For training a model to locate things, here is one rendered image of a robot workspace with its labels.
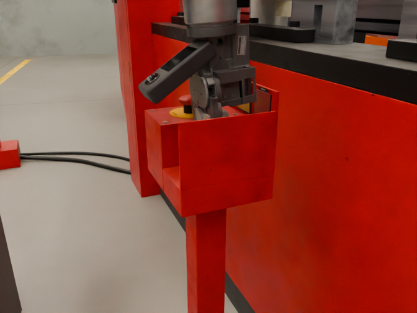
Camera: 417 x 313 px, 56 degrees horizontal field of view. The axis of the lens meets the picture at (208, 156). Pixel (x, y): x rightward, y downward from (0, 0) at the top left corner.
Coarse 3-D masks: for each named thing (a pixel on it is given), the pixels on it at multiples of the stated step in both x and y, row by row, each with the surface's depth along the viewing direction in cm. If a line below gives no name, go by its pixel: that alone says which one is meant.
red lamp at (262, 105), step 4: (256, 92) 63; (260, 92) 62; (256, 96) 63; (260, 96) 62; (264, 96) 61; (268, 96) 60; (260, 100) 62; (264, 100) 61; (268, 100) 60; (256, 104) 63; (260, 104) 62; (264, 104) 61; (268, 104) 60; (256, 108) 63; (260, 108) 62; (264, 108) 61; (268, 108) 60; (256, 112) 64; (260, 112) 63
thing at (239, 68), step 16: (192, 32) 53; (208, 32) 52; (224, 32) 53; (240, 32) 56; (224, 48) 56; (240, 48) 56; (208, 64) 56; (224, 64) 57; (240, 64) 57; (192, 80) 59; (208, 80) 54; (224, 80) 55; (240, 80) 56; (192, 96) 60; (208, 96) 55; (224, 96) 57; (240, 96) 59
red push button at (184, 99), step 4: (184, 96) 68; (188, 96) 68; (180, 100) 67; (184, 100) 67; (188, 100) 67; (184, 104) 67; (188, 104) 67; (184, 108) 68; (188, 108) 68; (184, 112) 69; (188, 112) 68
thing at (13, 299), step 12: (0, 216) 117; (0, 228) 116; (0, 240) 115; (0, 252) 114; (0, 264) 113; (0, 276) 112; (12, 276) 124; (0, 288) 111; (12, 288) 123; (0, 300) 110; (12, 300) 122; (0, 312) 109; (12, 312) 121
